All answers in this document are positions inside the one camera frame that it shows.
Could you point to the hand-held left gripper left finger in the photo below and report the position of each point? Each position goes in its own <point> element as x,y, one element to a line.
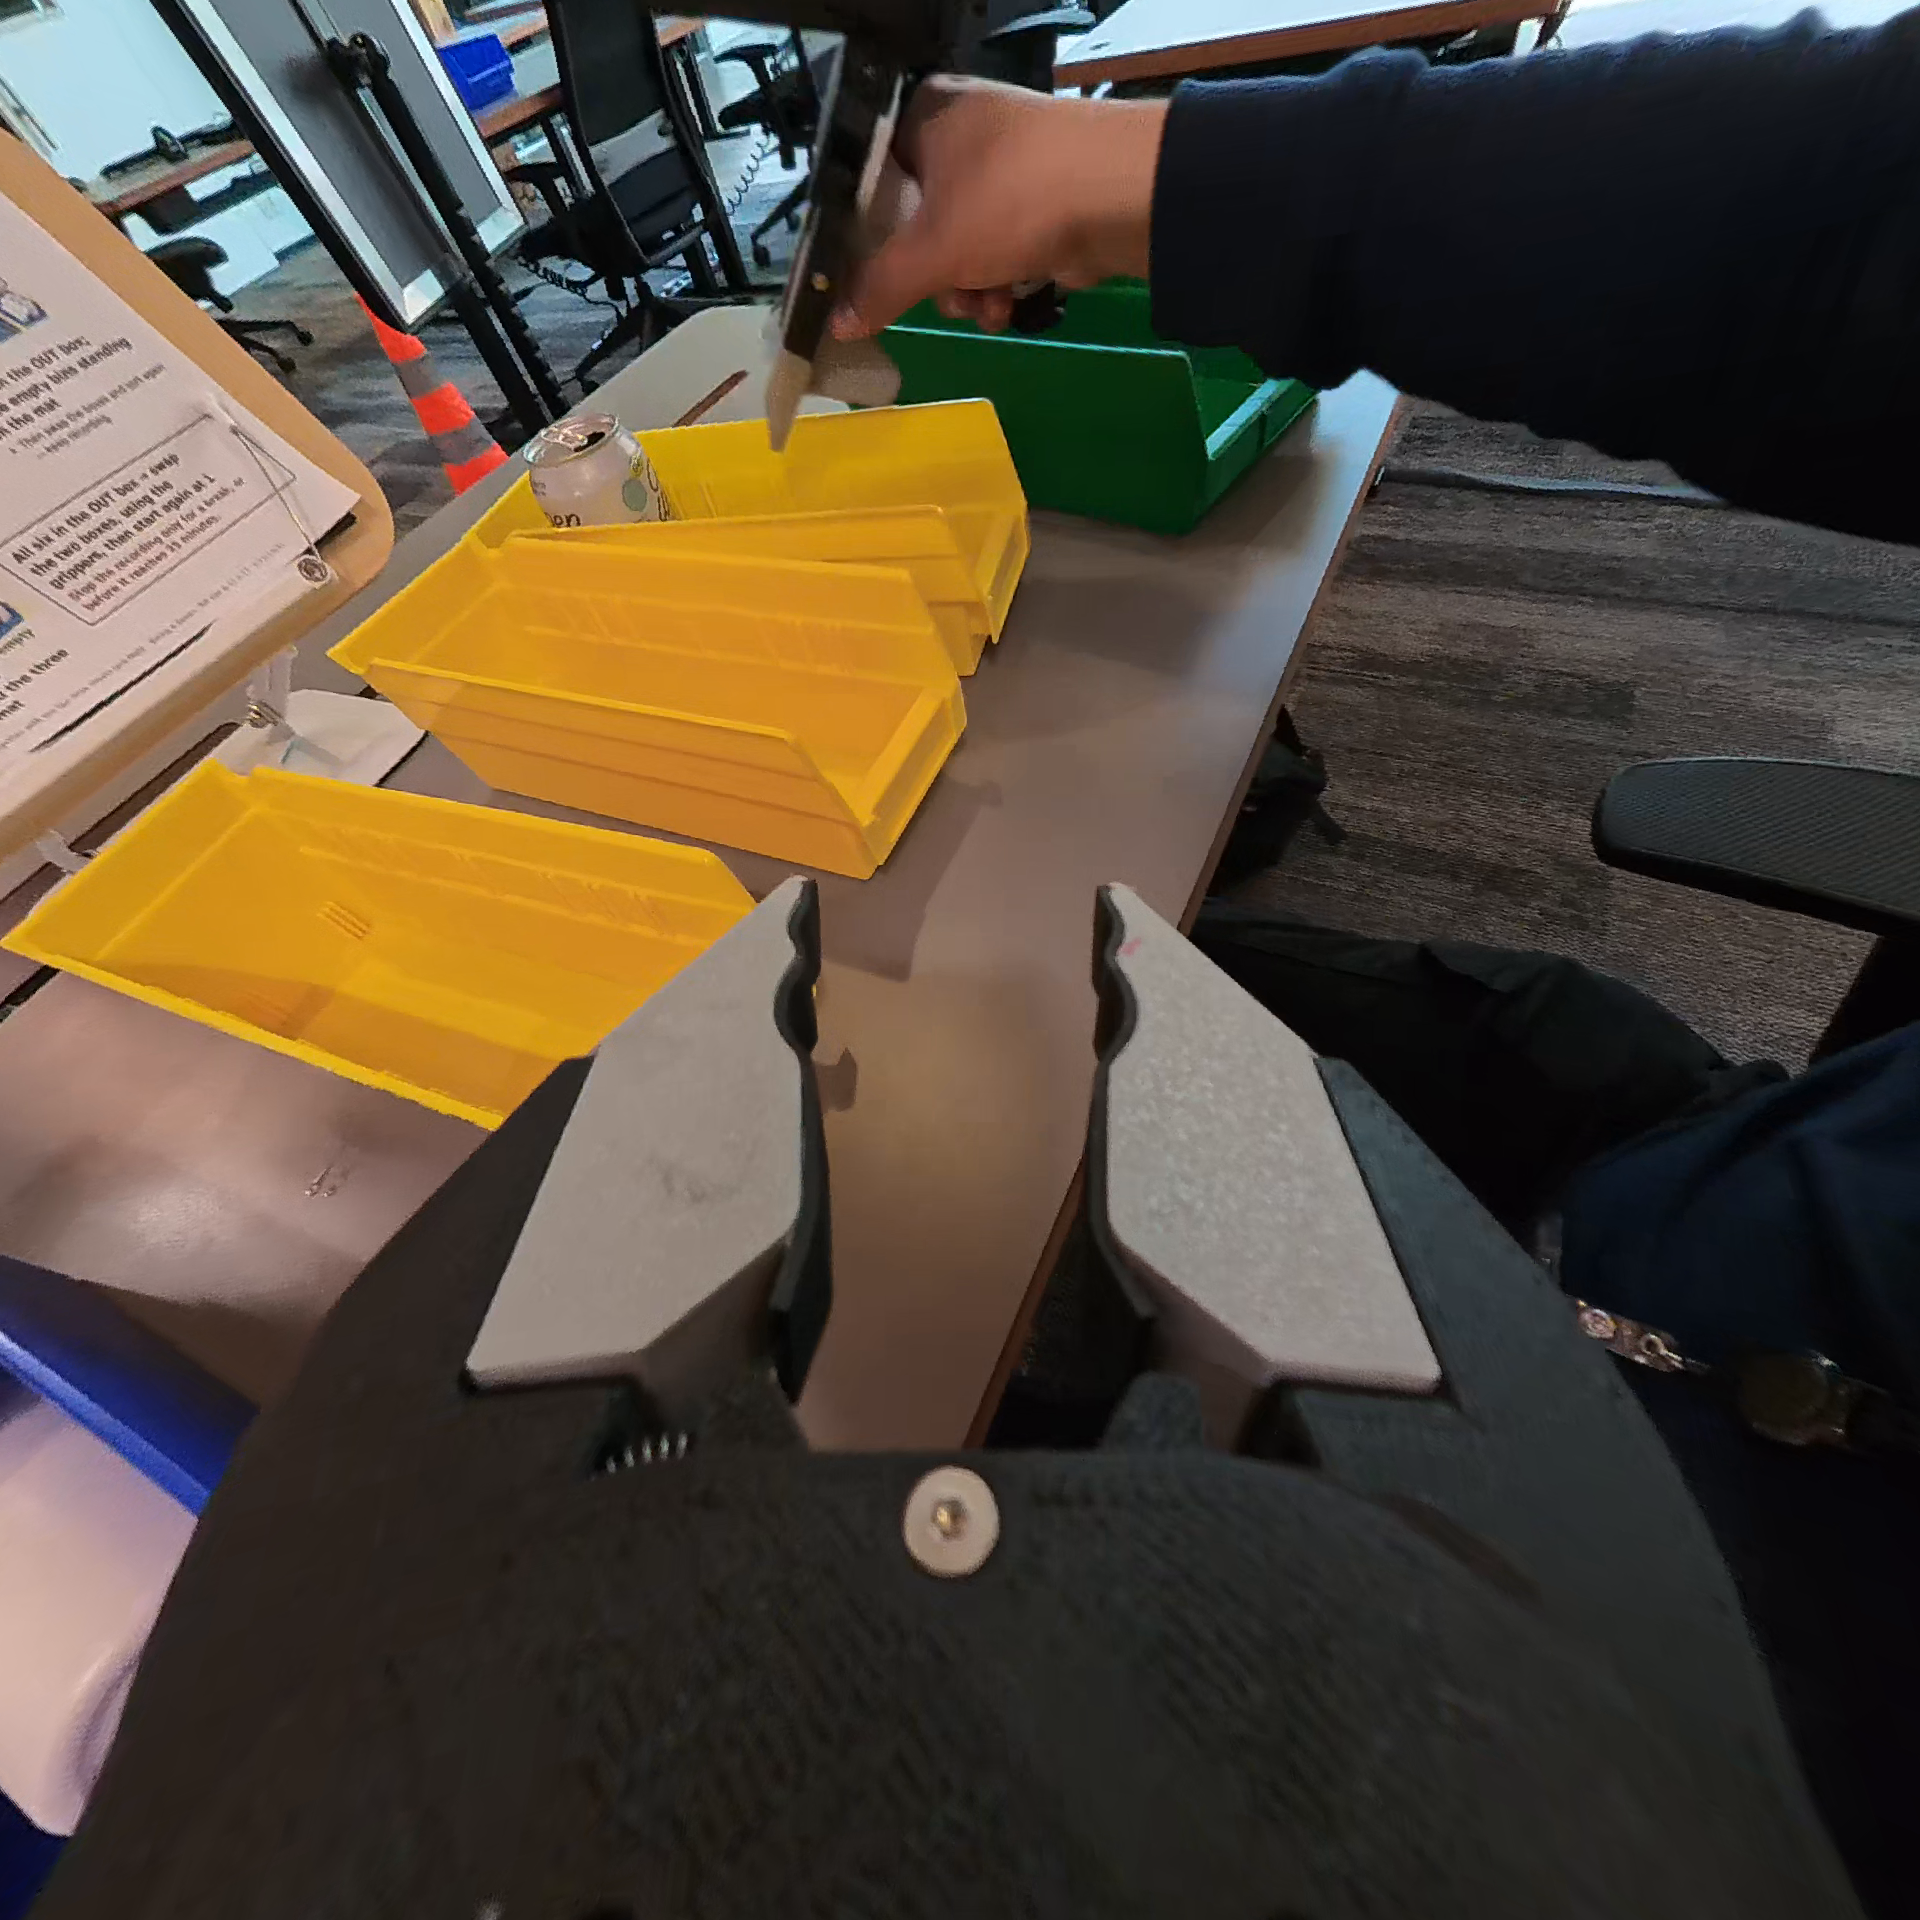
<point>660,1171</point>

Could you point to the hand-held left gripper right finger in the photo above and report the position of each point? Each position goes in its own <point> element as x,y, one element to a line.
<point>1244,1185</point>

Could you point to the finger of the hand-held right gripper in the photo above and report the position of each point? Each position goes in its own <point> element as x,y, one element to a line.
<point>792,375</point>
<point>863,375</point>

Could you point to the yellow plastic bin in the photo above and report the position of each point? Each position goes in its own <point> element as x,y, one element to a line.
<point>674,691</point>
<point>840,464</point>
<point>374,931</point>

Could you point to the white drink can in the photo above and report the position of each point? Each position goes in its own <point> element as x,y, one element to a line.
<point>592,472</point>

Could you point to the blue plastic bin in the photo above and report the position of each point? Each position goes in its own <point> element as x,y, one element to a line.
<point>90,1351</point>

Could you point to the person's right forearm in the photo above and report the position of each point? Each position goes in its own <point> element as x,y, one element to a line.
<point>1500,255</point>

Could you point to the person's right hand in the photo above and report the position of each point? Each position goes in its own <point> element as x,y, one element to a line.
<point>1020,195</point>

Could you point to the black office chair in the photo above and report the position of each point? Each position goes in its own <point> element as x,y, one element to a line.
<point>188,271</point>
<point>630,121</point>
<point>765,91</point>

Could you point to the person's legs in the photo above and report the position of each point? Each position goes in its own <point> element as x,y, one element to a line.
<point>1425,1051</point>

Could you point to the green plastic bin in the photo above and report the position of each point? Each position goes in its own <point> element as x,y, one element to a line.
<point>1081,434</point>

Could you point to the orange traffic cone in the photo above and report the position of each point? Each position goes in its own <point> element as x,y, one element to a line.
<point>435,405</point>

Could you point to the background wooden table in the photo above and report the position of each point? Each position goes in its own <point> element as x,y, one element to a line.
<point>1291,38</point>

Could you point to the small blue bin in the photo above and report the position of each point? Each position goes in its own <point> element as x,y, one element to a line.
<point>477,69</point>

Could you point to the instruction sheet on clipboard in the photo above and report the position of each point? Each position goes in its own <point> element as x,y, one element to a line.
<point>361,524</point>

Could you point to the whiteboard on black stand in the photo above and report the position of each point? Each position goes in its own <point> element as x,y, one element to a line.
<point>374,165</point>

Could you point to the person's navy jacket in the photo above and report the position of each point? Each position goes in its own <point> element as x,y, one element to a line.
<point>1770,1185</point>

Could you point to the white stand base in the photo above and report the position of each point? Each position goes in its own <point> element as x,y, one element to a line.
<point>353,734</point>

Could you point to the black chair armrest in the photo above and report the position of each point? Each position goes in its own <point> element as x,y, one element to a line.
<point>1755,833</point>

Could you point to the printed instruction sheet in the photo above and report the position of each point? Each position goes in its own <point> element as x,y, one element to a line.
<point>120,494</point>

